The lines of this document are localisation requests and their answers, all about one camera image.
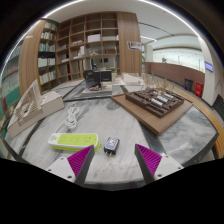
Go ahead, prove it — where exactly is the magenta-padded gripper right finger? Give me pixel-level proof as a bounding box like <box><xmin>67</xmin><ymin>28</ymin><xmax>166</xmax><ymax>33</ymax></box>
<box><xmin>134</xmin><ymin>143</ymin><xmax>185</xmax><ymax>185</ymax></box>

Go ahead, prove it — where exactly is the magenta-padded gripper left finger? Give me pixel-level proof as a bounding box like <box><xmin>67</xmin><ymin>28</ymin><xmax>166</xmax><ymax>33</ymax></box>
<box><xmin>46</xmin><ymin>144</ymin><xmax>96</xmax><ymax>187</ymax></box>

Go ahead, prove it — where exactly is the black charger block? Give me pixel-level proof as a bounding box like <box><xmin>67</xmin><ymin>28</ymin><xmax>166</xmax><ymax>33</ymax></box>
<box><xmin>103</xmin><ymin>136</ymin><xmax>121</xmax><ymax>156</ymax></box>

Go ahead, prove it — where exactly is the green and white power strip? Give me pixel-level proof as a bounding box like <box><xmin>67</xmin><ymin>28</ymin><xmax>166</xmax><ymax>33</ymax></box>
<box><xmin>47</xmin><ymin>132</ymin><xmax>102</xmax><ymax>153</ymax></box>

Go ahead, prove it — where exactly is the dark model on wooden board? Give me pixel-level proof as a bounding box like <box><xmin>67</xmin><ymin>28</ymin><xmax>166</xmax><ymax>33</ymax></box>
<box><xmin>111</xmin><ymin>84</ymin><xmax>194</xmax><ymax>136</ymax></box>

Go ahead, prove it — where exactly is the white architectural model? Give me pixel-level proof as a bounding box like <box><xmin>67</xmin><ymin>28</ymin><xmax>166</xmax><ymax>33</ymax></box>
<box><xmin>6</xmin><ymin>78</ymin><xmax>65</xmax><ymax>139</ymax></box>

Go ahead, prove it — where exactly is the black building model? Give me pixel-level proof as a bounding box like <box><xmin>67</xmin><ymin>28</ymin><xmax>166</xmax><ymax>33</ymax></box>
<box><xmin>81</xmin><ymin>68</ymin><xmax>115</xmax><ymax>98</ymax></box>

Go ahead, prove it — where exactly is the low white building model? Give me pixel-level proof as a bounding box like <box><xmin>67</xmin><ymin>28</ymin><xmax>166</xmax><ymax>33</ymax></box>
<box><xmin>121</xmin><ymin>72</ymin><xmax>146</xmax><ymax>87</ymax></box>

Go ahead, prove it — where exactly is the dark bin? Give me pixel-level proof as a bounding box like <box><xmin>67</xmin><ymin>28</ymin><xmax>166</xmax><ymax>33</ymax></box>
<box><xmin>183</xmin><ymin>77</ymin><xmax>194</xmax><ymax>93</ymax></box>

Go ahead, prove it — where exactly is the red box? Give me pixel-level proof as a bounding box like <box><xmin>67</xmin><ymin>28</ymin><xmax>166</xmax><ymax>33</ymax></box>
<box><xmin>194</xmin><ymin>81</ymin><xmax>204</xmax><ymax>99</ymax></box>

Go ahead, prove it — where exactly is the bookshelf with green books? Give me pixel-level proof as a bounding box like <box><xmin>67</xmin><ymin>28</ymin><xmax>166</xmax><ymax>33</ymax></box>
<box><xmin>0</xmin><ymin>39</ymin><xmax>25</xmax><ymax>134</ymax></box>

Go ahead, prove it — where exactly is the white coiled cable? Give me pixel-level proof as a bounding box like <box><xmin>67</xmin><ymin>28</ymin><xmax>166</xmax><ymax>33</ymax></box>
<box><xmin>54</xmin><ymin>105</ymin><xmax>81</xmax><ymax>131</ymax></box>

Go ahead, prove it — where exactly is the blue wall sign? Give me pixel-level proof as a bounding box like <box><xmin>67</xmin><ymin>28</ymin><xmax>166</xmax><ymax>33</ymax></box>
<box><xmin>203</xmin><ymin>61</ymin><xmax>215</xmax><ymax>73</ymax></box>

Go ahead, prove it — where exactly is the wall poster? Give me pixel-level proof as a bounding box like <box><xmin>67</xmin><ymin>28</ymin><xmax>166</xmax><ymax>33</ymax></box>
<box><xmin>126</xmin><ymin>40</ymin><xmax>142</xmax><ymax>51</ymax></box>

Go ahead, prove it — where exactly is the wooden wall shelf unit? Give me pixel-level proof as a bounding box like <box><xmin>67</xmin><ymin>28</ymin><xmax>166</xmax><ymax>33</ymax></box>
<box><xmin>35</xmin><ymin>11</ymin><xmax>143</xmax><ymax>93</ymax></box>

